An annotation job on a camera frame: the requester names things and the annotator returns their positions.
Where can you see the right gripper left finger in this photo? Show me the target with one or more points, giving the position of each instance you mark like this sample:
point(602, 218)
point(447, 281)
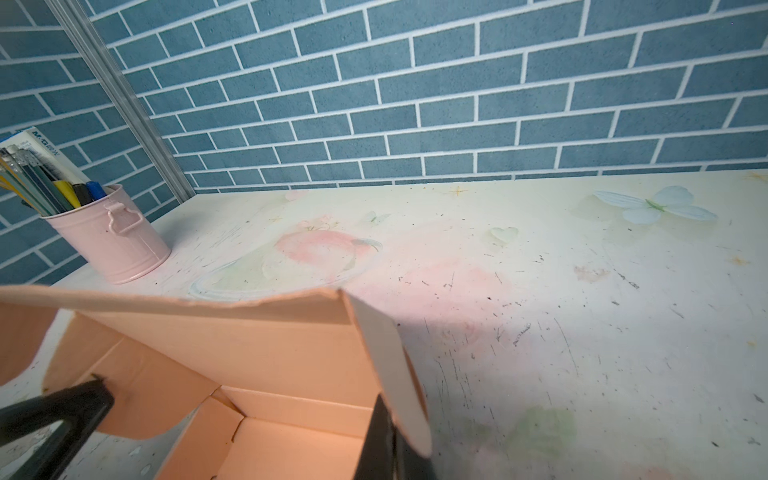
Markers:
point(377, 457)

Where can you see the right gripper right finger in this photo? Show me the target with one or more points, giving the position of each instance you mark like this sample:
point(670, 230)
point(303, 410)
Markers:
point(409, 465)

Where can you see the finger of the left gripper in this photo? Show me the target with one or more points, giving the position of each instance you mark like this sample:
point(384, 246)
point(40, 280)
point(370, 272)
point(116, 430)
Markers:
point(74, 414)

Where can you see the pink paper box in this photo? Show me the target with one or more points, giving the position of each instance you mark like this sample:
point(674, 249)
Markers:
point(282, 388)

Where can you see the pink pen cup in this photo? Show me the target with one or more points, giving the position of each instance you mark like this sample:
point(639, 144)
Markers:
point(113, 236)

